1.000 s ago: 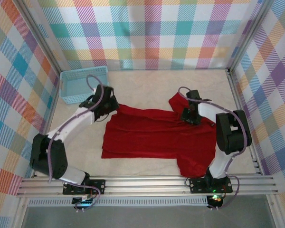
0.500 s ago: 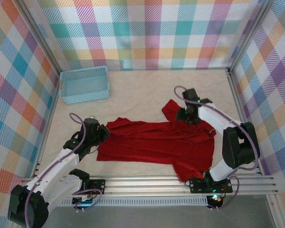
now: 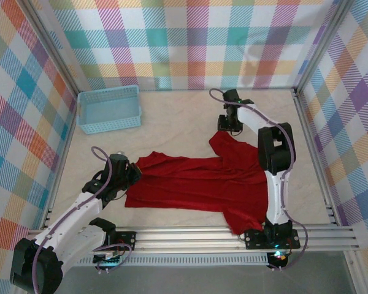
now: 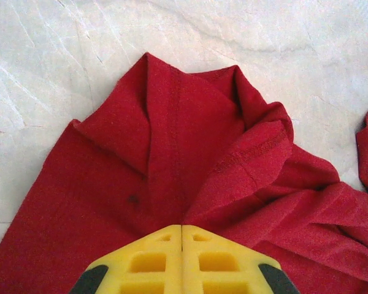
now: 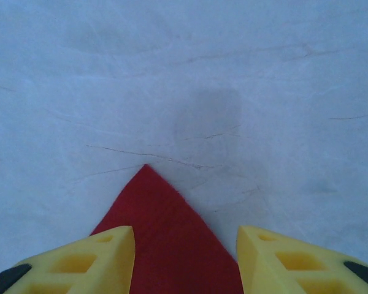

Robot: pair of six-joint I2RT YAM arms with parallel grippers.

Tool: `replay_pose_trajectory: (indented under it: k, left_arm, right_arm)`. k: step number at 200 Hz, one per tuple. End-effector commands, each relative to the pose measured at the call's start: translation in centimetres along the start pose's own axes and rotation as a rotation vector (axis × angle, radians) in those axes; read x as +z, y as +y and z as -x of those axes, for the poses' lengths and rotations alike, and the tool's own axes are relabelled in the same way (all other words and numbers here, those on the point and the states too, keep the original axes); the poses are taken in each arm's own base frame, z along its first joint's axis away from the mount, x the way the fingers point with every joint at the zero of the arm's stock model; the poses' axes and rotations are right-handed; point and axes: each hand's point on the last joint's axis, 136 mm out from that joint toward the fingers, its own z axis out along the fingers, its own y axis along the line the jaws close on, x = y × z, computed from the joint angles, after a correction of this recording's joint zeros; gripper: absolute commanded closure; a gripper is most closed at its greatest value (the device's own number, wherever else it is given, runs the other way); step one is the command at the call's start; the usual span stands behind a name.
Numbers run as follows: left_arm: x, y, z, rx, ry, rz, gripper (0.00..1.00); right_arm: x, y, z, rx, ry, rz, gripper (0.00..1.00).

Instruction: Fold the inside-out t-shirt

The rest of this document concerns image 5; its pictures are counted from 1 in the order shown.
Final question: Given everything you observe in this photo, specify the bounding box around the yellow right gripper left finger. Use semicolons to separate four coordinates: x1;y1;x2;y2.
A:
0;225;136;294

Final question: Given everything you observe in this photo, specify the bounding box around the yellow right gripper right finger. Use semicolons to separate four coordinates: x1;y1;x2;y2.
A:
236;225;368;294

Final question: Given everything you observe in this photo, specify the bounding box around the red t-shirt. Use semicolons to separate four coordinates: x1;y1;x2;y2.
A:
90;164;243;294

